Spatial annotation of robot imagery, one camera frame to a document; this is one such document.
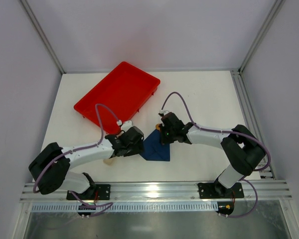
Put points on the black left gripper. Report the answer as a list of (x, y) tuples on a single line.
[(136, 146)]

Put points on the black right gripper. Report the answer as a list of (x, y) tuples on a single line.
[(163, 134)]

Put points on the dark blue paper napkin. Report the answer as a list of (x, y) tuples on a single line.
[(154, 150)]

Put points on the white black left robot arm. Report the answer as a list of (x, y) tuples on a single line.
[(52, 168)]

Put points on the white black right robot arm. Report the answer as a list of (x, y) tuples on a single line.
[(242, 149)]

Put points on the red plastic tray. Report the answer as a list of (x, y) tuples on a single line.
[(124, 90)]

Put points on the left black controller board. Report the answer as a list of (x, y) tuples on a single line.
[(86, 211)]

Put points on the black controller board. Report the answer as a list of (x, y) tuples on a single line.
[(225, 208), (86, 211)]

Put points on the right black controller board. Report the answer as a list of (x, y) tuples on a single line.
[(225, 208)]

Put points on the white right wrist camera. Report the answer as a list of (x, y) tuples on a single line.
[(163, 111)]

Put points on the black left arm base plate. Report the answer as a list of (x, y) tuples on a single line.
[(98, 191)]

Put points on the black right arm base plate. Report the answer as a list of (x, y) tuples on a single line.
[(215, 190)]

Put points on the white slotted cable duct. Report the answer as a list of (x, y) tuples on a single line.
[(199, 206)]

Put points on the aluminium right side rail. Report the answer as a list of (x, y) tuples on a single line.
[(250, 119)]

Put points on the aluminium rail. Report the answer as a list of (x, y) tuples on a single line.
[(171, 191), (250, 119)]

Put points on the aluminium front rail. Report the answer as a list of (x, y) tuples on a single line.
[(171, 191)]

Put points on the aluminium left corner post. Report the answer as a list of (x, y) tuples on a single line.
[(41, 34)]

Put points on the aluminium corner post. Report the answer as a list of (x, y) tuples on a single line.
[(266, 25), (41, 34)]

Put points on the aluminium right corner post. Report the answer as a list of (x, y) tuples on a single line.
[(266, 25)]

